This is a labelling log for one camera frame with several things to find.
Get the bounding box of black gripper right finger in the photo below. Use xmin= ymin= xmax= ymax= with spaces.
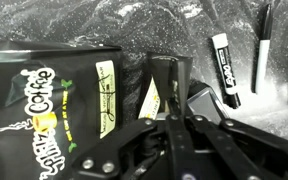
xmin=186 ymin=87 xmax=288 ymax=180

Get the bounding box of large black coffee bag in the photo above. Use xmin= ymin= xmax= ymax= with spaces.
xmin=0 ymin=40 xmax=124 ymax=180

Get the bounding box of black and white sharpie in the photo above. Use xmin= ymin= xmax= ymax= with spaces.
xmin=251 ymin=3 xmax=274 ymax=95

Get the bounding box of white Expo marker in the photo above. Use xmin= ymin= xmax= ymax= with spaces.
xmin=211 ymin=32 xmax=242 ymax=110

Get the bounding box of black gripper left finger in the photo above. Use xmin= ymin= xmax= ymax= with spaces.
xmin=71 ymin=58 xmax=199 ymax=180

